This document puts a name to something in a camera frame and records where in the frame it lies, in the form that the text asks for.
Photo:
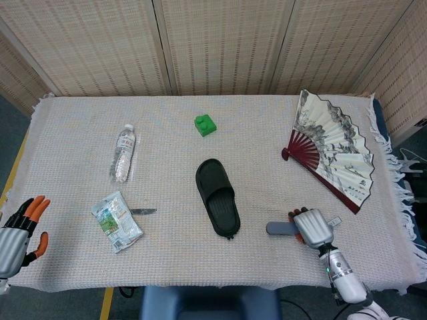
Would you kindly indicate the woven bamboo folding screen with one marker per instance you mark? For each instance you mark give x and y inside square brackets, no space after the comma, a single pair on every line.
[213,43]

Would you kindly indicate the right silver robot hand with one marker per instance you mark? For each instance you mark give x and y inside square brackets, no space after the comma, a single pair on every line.
[313,228]

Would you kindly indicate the clear plastic water bottle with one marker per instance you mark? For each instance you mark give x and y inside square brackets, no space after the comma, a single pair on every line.
[122,154]

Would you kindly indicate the green white snack bag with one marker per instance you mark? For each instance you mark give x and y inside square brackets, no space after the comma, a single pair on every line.
[116,221]

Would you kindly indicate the white woven fringed tablecloth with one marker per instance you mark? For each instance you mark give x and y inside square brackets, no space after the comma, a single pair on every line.
[187,260]

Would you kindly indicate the green toy building block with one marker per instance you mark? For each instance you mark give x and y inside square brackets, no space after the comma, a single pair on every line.
[205,125]

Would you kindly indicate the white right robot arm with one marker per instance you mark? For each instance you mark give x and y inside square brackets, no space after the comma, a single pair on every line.
[343,276]

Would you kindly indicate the black slipper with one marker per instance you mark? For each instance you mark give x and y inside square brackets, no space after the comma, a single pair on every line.
[218,198]

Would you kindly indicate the small metal knife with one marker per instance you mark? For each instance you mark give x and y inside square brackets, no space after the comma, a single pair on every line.
[144,211]

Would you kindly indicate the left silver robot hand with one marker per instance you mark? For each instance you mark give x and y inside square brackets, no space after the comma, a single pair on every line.
[12,240]

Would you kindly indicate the painted paper folding fan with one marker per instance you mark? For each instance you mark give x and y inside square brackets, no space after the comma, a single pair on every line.
[333,146]

